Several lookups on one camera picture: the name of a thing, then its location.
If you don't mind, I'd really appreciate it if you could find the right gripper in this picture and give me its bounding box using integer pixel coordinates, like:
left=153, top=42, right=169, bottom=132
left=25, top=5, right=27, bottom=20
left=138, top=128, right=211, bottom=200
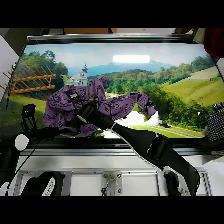
left=77, top=101, right=115, bottom=131

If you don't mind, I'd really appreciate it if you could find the purple patterned shirt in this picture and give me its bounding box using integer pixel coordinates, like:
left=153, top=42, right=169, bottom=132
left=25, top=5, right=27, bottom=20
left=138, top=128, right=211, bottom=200
left=42, top=77, right=158, bottom=139

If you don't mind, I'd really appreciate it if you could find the brown wooden rack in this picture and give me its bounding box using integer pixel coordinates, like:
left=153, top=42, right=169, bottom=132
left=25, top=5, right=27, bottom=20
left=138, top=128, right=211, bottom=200
left=0, top=64, right=58, bottom=97

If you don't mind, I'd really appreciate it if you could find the black white dotted garment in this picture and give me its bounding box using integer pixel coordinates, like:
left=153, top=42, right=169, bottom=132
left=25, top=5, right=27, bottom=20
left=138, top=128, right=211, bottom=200
left=204, top=102, right=224, bottom=143

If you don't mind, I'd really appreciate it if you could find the red garment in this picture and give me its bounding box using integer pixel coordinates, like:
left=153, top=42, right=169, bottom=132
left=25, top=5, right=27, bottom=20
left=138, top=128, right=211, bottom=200
left=203, top=28, right=224, bottom=63

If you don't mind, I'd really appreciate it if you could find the silver frame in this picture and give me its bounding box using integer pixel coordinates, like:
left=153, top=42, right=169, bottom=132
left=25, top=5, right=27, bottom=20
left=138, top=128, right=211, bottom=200
left=6, top=33, right=224, bottom=197

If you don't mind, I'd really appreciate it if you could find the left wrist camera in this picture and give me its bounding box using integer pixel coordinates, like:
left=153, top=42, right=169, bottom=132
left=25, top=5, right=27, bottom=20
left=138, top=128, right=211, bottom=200
left=20, top=103, right=38, bottom=132

